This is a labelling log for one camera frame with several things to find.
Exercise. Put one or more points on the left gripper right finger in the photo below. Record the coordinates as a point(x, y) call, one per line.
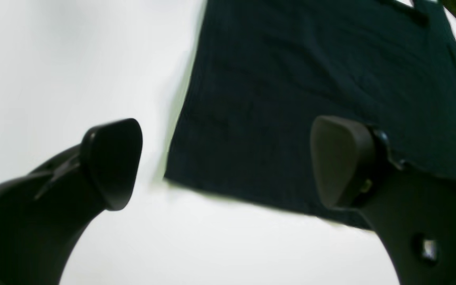
point(412, 212)

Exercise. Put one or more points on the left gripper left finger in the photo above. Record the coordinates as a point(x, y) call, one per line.
point(44, 213)

